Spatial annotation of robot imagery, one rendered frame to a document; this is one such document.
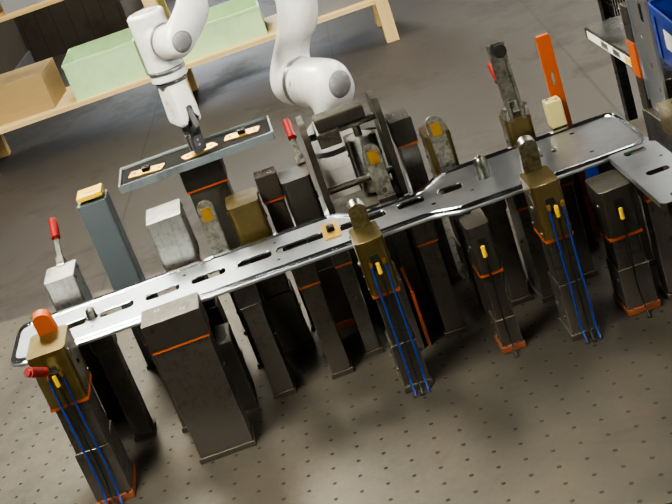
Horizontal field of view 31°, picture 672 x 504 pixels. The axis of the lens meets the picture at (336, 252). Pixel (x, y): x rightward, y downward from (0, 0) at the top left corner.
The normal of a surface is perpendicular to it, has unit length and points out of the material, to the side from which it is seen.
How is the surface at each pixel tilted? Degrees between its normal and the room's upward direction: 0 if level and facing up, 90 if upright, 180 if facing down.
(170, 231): 90
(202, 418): 90
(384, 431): 0
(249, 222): 90
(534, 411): 0
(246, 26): 90
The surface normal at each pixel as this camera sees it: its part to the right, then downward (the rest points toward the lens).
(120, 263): 0.14, 0.37
